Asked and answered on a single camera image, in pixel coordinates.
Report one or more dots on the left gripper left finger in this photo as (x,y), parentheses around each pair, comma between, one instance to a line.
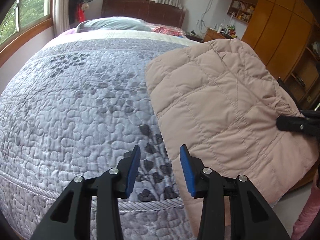
(70,215)

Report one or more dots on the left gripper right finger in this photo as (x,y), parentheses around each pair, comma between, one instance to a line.
(250,214)

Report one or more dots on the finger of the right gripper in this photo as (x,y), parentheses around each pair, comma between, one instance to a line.
(308,124)

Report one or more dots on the beige quilted down jacket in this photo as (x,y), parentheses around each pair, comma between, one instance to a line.
(219,100)

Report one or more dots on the pink sleeve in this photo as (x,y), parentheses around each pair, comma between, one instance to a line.
(307,224)

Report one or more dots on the orange wooden wardrobe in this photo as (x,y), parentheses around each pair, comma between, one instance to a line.
(285,35)

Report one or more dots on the grey quilted bedspread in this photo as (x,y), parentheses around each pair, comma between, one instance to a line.
(76,108)

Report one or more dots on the wooden bedside table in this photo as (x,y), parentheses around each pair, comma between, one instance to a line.
(211,34)

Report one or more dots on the red patterned cloth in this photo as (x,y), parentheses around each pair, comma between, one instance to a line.
(169,30)

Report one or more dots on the dark wooden headboard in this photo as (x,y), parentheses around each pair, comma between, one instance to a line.
(146,10)

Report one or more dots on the grey pillow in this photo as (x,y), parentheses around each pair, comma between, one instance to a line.
(113,23)

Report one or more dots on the wooden framed window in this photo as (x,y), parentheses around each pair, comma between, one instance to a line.
(24,20)

